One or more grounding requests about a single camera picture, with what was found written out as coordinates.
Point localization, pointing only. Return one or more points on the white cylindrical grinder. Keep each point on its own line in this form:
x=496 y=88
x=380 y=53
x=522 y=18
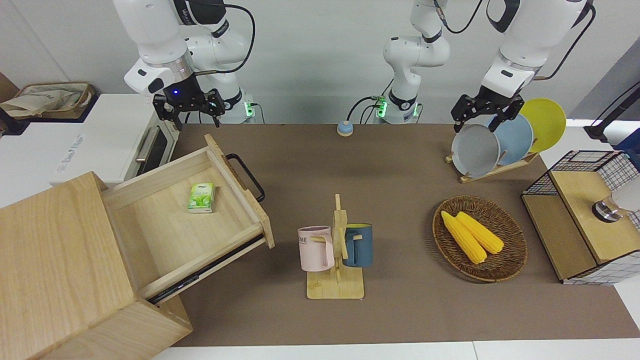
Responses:
x=620 y=202

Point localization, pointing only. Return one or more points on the blue object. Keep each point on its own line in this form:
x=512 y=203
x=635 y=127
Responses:
x=631 y=147

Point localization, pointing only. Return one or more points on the wooden plate rack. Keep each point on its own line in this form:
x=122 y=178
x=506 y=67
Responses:
x=495 y=172

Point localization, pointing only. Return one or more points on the yellow plate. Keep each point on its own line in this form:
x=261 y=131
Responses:
x=547 y=122

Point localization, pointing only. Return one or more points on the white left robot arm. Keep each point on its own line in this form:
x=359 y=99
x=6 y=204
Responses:
x=415 y=55

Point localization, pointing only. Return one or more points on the brown table mat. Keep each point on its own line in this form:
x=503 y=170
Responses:
x=400 y=175

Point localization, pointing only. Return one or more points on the brown wicker basket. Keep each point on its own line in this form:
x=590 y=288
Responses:
x=505 y=265

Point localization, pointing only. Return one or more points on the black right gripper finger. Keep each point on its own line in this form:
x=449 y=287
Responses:
x=162 y=106
x=218 y=105

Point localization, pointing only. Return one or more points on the light blue plate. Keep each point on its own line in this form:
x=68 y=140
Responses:
x=517 y=140

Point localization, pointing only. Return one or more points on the dark blue mug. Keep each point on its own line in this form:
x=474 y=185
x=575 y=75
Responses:
x=362 y=247

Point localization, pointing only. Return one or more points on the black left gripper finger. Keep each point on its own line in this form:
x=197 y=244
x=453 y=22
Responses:
x=510 y=114
x=464 y=110

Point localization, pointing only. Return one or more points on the blue service bell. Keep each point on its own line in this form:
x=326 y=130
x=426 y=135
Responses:
x=345 y=129

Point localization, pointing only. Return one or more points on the green tissue pack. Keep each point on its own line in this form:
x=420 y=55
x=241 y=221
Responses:
x=201 y=198

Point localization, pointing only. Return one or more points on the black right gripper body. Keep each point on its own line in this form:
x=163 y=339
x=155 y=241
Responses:
x=185 y=92

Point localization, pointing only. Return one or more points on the white toaster oven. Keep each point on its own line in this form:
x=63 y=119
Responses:
x=115 y=135

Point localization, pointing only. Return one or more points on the light wooden cabinet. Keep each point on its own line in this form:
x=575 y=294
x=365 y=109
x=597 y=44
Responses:
x=50 y=270

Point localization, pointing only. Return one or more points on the yellow corn cob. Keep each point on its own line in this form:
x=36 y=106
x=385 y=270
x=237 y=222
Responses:
x=485 y=235
x=467 y=242

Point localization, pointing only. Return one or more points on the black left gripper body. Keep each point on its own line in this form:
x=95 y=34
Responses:
x=492 y=102

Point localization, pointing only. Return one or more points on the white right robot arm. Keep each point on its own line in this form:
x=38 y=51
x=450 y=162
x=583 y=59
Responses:
x=150 y=30

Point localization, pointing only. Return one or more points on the grey plate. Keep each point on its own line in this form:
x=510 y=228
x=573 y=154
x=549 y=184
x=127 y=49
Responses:
x=475 y=152

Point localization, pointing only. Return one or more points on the wooden mug rack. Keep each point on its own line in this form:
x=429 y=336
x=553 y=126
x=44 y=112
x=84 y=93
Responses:
x=335 y=290

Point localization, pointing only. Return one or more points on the beige cloth bag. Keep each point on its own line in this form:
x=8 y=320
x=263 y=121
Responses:
x=45 y=100

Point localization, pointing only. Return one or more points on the pink mug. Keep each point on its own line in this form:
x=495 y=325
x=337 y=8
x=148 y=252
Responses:
x=315 y=250

